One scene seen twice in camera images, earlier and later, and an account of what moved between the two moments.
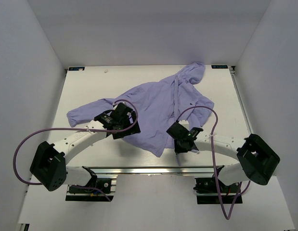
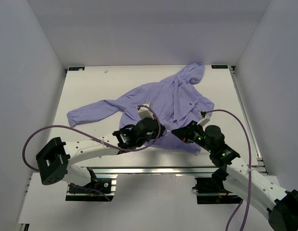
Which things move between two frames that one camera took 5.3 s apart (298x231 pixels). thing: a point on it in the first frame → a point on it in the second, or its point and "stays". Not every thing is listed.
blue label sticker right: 219,66 stays
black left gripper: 134,129 → 155,134
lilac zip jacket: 156,105 stays
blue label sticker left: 76,68 stays
